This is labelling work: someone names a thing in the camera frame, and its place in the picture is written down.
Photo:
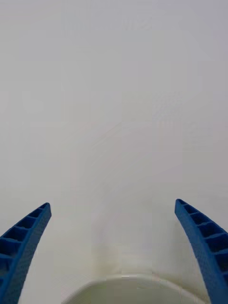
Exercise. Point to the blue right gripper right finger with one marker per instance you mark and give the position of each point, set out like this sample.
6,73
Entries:
204,240

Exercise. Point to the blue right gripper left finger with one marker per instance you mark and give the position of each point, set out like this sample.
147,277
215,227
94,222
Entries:
21,249

